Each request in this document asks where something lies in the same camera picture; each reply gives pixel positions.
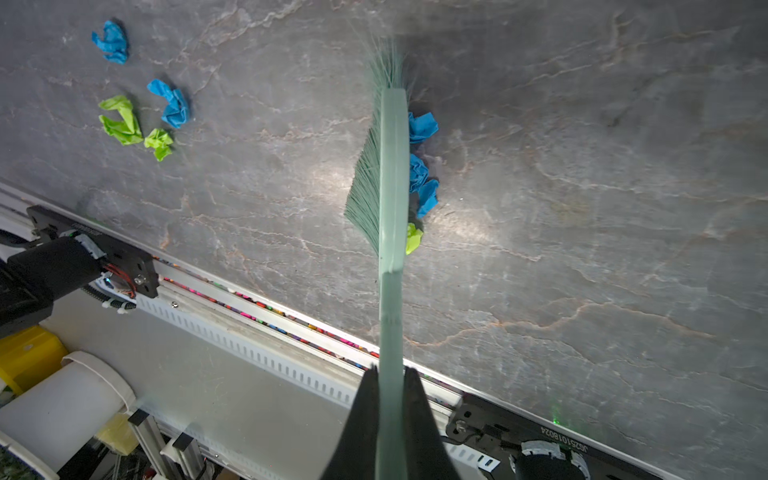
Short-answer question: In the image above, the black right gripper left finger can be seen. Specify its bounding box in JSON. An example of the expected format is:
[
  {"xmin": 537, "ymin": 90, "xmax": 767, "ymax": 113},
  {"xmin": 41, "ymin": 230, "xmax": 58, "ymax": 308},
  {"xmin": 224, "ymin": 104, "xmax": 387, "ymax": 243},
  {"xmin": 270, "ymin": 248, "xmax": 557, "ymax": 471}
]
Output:
[{"xmin": 321, "ymin": 367, "xmax": 380, "ymax": 480}]

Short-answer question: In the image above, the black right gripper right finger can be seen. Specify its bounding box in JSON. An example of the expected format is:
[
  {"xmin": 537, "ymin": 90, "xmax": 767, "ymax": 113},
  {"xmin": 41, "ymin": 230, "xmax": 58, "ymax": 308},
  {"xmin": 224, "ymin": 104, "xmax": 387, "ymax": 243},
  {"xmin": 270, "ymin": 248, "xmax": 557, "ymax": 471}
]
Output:
[{"xmin": 403, "ymin": 367, "xmax": 460, "ymax": 480}]

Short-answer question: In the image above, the mint green hand brush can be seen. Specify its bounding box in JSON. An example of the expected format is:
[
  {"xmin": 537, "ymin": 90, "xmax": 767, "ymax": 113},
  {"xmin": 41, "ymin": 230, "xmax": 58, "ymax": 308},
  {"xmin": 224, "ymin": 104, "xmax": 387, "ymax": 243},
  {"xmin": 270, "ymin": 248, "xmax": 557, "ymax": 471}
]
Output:
[{"xmin": 344, "ymin": 39, "xmax": 410, "ymax": 479}]

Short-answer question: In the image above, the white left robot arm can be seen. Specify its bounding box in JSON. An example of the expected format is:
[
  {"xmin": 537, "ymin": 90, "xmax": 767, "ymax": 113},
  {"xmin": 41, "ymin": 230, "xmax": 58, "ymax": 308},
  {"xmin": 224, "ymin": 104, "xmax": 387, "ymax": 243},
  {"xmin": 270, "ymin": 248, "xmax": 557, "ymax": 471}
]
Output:
[{"xmin": 1, "ymin": 237, "xmax": 102, "ymax": 337}]

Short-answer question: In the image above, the white cylinder under table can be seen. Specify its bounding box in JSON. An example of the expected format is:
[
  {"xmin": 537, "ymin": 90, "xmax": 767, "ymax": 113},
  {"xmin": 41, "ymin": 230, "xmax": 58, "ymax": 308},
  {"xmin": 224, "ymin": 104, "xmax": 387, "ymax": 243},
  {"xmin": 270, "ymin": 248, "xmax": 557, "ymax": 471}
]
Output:
[{"xmin": 1, "ymin": 351, "xmax": 136, "ymax": 479}]

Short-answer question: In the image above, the blue scrap cluster centre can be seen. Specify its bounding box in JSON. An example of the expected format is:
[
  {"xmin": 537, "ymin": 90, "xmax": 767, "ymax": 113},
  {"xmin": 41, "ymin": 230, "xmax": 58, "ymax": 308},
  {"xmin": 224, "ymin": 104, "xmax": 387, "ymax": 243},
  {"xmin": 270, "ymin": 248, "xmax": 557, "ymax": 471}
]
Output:
[{"xmin": 406, "ymin": 112, "xmax": 440, "ymax": 255}]

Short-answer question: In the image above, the yellow box under table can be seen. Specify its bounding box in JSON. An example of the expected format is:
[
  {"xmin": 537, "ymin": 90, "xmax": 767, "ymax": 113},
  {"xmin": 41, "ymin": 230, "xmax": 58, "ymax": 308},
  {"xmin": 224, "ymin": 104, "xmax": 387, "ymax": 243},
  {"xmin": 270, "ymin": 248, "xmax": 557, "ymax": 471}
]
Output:
[{"xmin": 0, "ymin": 326, "xmax": 68, "ymax": 395}]

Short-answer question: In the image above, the small blue paper scrap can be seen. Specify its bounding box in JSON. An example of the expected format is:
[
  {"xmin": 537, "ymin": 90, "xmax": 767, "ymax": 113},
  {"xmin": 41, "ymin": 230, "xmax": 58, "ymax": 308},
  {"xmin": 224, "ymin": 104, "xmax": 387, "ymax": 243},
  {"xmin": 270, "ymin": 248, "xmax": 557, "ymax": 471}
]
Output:
[{"xmin": 147, "ymin": 79, "xmax": 190, "ymax": 129}]

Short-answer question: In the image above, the lime green scrap pair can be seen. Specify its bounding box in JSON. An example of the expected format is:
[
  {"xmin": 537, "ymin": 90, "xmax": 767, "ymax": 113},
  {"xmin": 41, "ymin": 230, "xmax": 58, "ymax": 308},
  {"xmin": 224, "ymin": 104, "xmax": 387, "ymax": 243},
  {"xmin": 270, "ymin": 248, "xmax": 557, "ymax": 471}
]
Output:
[{"xmin": 99, "ymin": 95, "xmax": 173, "ymax": 162}]

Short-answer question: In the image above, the small blue scrap left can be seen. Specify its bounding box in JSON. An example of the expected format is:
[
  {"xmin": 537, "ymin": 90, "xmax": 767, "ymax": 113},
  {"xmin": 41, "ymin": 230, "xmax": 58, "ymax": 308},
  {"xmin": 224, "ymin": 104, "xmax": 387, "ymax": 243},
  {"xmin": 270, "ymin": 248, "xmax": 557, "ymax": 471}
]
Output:
[{"xmin": 91, "ymin": 20, "xmax": 129, "ymax": 65}]

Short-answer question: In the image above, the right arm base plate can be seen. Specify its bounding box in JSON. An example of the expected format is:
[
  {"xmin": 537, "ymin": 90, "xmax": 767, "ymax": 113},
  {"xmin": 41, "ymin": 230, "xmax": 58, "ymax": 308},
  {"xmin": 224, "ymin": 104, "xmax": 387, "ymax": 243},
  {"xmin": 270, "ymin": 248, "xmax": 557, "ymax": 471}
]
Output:
[{"xmin": 443, "ymin": 394, "xmax": 665, "ymax": 479}]

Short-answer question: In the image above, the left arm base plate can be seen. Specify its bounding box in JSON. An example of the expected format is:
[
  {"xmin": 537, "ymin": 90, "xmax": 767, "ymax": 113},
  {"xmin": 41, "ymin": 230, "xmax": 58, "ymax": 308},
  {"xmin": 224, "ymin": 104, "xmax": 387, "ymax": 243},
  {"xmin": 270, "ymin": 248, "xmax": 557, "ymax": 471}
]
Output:
[{"xmin": 26, "ymin": 205, "xmax": 159, "ymax": 298}]

